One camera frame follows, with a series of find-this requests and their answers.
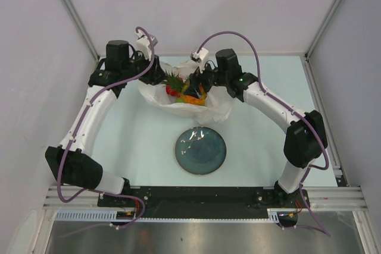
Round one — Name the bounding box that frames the fake pineapple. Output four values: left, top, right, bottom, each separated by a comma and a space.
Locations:
161, 72, 207, 106

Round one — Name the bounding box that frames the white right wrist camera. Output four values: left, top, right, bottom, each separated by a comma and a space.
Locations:
190, 48, 210, 70

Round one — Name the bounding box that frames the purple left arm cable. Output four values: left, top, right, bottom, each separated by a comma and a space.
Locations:
58, 26, 155, 231

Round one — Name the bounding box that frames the fake red pepper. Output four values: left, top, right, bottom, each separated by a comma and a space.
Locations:
165, 86, 177, 97

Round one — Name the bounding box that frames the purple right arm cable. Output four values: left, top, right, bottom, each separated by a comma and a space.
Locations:
195, 31, 331, 236

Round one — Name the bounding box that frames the white plastic bag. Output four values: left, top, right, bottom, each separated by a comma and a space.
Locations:
138, 80, 234, 124

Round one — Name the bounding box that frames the white slotted cable duct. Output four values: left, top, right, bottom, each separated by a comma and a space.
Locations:
55, 210, 279, 223

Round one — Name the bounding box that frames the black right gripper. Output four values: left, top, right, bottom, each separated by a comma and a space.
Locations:
185, 57, 229, 99

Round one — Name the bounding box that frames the blue ceramic plate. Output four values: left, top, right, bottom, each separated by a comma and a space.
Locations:
174, 126, 227, 175

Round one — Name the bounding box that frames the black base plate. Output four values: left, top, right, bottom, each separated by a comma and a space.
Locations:
98, 185, 310, 228

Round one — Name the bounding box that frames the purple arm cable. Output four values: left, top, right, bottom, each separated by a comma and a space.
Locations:
58, 26, 155, 231
195, 31, 331, 236

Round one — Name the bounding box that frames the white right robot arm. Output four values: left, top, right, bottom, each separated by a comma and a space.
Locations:
185, 48, 327, 207

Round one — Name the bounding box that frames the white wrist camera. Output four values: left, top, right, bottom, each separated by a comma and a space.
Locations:
190, 48, 210, 70
135, 32, 158, 60

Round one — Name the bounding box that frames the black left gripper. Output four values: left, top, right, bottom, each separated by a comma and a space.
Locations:
122, 49, 168, 86

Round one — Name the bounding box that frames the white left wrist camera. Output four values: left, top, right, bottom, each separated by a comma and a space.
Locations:
135, 32, 158, 60

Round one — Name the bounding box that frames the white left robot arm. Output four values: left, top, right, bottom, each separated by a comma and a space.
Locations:
45, 35, 164, 206

